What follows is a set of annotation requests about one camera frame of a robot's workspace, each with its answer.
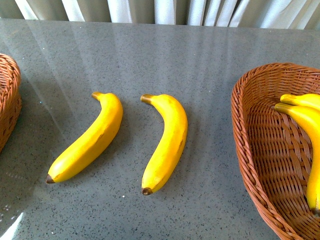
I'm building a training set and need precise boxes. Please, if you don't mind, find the wicker basket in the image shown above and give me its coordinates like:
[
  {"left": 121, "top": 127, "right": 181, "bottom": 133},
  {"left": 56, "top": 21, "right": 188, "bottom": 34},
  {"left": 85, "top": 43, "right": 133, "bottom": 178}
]
[
  {"left": 0, "top": 53, "right": 22, "bottom": 149},
  {"left": 231, "top": 62, "right": 320, "bottom": 240}
]

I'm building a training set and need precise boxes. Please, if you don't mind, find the wicker basket on right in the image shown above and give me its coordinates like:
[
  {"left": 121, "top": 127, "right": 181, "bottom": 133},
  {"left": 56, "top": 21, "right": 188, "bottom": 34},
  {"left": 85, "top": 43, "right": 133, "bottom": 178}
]
[{"left": 231, "top": 62, "right": 320, "bottom": 240}]

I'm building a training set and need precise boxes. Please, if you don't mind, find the yellow banana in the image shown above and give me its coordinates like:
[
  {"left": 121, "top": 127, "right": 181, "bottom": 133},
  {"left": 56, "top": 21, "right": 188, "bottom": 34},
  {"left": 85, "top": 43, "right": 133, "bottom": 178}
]
[
  {"left": 274, "top": 103, "right": 320, "bottom": 217},
  {"left": 280, "top": 93, "right": 320, "bottom": 110},
  {"left": 140, "top": 94, "right": 188, "bottom": 196},
  {"left": 45, "top": 91, "right": 123, "bottom": 184}
]

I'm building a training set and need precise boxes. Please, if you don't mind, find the white pleated curtain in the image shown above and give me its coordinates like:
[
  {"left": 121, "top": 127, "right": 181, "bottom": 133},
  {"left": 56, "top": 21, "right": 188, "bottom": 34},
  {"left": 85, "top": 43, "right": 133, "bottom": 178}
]
[{"left": 0, "top": 0, "right": 320, "bottom": 30}]

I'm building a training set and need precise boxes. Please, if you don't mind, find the wicker basket on left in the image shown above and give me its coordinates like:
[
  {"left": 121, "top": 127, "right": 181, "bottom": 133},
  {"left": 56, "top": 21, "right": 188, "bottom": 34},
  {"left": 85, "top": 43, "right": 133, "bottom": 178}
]
[{"left": 0, "top": 53, "right": 22, "bottom": 149}]

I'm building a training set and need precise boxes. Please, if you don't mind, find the yellow banana in basket back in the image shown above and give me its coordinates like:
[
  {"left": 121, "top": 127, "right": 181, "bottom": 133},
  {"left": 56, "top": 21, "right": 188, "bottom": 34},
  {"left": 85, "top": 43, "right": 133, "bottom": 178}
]
[{"left": 280, "top": 93, "right": 320, "bottom": 110}]

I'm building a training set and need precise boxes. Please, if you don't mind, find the yellow banana in basket front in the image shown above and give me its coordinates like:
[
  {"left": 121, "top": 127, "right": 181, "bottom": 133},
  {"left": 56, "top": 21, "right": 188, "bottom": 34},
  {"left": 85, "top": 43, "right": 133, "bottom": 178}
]
[{"left": 274, "top": 103, "right": 320, "bottom": 217}]

